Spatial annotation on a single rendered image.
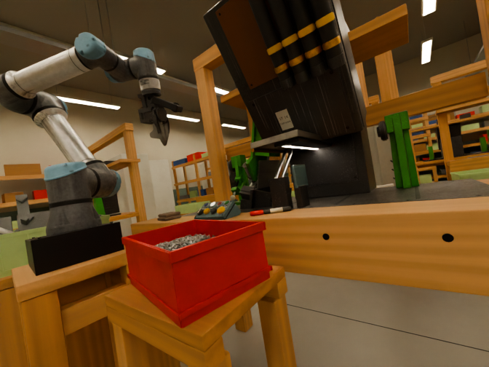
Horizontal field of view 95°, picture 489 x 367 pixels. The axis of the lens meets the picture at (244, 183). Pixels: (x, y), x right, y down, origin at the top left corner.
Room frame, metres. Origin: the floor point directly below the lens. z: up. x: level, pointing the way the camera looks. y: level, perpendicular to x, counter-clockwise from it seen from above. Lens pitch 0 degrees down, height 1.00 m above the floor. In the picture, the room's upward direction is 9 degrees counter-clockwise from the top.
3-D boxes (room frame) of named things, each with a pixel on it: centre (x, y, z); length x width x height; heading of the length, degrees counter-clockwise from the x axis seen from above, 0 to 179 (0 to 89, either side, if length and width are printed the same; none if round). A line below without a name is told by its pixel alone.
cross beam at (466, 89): (1.24, -0.44, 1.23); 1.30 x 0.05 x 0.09; 53
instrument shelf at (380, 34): (1.15, -0.37, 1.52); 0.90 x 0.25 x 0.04; 53
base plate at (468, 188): (0.94, -0.21, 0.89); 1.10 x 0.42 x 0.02; 53
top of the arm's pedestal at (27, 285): (0.76, 0.59, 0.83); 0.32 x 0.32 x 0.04; 48
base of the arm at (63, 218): (0.76, 0.59, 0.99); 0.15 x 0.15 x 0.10
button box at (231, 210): (0.82, 0.12, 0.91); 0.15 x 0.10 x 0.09; 53
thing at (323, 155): (0.99, -0.38, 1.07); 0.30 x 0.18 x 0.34; 53
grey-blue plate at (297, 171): (0.76, -0.19, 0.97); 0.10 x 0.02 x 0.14; 143
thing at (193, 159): (7.25, 1.33, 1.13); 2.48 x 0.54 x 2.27; 52
